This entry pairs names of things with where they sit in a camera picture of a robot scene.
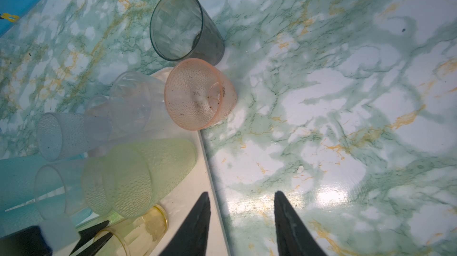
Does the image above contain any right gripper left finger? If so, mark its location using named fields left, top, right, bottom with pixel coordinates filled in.
left=160, top=192, right=211, bottom=256

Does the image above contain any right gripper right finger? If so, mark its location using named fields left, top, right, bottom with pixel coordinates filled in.
left=274, top=191, right=326, bottom=256

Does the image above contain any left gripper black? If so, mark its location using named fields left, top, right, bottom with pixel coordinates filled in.
left=1, top=220, right=113, bottom=256

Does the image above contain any amber yellow glass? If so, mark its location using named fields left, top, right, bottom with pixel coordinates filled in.
left=94, top=205, right=169, bottom=256

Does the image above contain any clear smooth glass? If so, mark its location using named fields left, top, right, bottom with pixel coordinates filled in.
left=33, top=158, right=92, bottom=225

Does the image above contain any light green textured cup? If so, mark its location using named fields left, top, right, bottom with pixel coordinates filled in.
left=101, top=138, right=197, bottom=218

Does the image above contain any teal textured cup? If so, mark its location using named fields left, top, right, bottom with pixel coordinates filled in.
left=1, top=154, right=48, bottom=210

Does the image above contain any pink textured cup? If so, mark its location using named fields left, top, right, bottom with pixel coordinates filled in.
left=164, top=58, right=237, bottom=131

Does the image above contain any clear faceted glass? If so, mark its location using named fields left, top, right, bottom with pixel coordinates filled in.
left=108, top=71, right=171, bottom=135

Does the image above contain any dark grey tumbler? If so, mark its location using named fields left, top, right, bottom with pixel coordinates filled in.
left=150, top=0, right=225, bottom=66

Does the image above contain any pale green textured cup front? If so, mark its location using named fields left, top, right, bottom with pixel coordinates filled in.
left=81, top=158, right=112, bottom=216

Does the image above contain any clear ribbed glass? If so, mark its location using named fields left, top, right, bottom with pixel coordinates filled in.
left=84, top=95, right=111, bottom=122

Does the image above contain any pink rectangular plastic tray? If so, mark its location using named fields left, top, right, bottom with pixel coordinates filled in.
left=53, top=66, right=231, bottom=256

